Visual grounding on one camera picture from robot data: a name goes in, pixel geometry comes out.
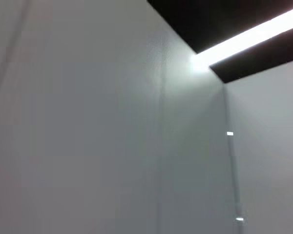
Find white ceiling light strip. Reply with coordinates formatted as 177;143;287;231
189;4;293;72

